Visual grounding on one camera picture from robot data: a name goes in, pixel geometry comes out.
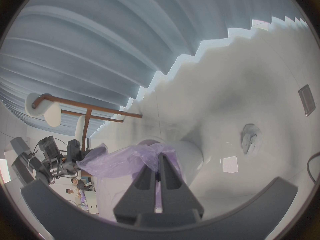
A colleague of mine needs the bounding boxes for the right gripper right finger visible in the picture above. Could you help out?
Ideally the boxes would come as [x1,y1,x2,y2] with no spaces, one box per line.
[159,153,205,221]

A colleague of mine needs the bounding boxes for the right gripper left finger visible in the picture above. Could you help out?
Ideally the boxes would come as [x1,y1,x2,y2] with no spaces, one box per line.
[113,153,159,225]

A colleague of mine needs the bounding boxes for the purple plastic bag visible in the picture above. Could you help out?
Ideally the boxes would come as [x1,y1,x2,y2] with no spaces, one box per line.
[76,143,187,209]

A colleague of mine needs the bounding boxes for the white printed wrapper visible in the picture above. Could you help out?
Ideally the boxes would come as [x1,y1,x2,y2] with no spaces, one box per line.
[241,123,262,156]

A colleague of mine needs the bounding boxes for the white trash bin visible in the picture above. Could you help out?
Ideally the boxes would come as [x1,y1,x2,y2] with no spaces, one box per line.
[135,138,204,187]

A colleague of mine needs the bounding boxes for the wooden chair white cushions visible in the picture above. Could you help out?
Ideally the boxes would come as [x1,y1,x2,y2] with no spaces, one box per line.
[25,93,143,151]

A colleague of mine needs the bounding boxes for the white curtain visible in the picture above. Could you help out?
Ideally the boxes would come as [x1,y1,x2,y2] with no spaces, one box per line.
[0,0,309,137]

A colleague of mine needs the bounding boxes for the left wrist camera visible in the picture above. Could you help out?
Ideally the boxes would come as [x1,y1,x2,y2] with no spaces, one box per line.
[67,139,82,157]

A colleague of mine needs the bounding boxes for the black cable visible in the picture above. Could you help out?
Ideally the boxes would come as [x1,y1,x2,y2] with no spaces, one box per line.
[306,152,320,185]

